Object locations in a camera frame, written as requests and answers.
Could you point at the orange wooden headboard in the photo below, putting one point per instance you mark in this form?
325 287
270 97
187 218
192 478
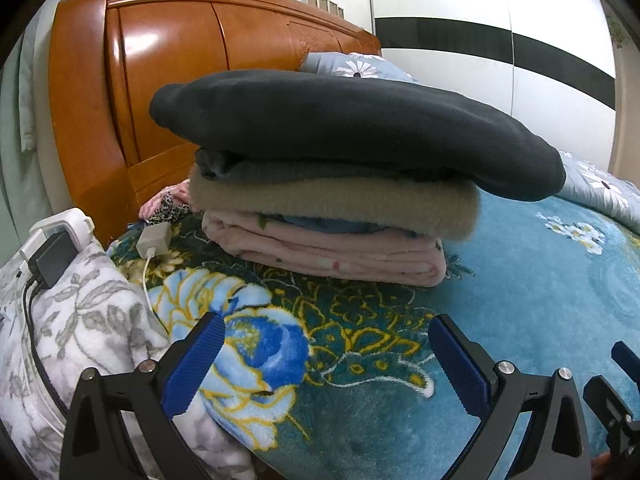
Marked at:
108 57

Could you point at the black and white fleece jacket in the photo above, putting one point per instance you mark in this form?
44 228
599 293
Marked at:
415 130

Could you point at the grey floral white blanket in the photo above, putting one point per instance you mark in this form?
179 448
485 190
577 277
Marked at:
110 311

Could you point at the folded beige garment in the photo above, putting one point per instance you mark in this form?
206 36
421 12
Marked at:
438 209

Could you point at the floral teal plush blanket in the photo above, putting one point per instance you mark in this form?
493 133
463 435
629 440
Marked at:
331 379

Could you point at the white black striped wardrobe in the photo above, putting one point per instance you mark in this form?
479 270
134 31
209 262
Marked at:
547 63

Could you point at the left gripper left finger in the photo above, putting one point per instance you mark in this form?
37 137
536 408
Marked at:
96 442

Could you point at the white phone charger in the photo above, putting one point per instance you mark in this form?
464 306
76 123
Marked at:
154 240

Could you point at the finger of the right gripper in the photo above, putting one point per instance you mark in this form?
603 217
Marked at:
621 462
626 359

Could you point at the black power adapter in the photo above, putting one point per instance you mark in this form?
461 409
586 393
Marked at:
52 258

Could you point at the white wall switch panel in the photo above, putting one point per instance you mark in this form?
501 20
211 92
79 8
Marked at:
326 5

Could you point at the folded grey garment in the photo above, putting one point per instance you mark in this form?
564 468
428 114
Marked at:
234 168

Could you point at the folded pink garment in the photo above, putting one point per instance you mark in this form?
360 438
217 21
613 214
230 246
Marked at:
358 251

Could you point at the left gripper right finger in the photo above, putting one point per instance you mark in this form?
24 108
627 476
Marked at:
555 444

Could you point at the white power strip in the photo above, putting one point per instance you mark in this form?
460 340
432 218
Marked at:
73 220

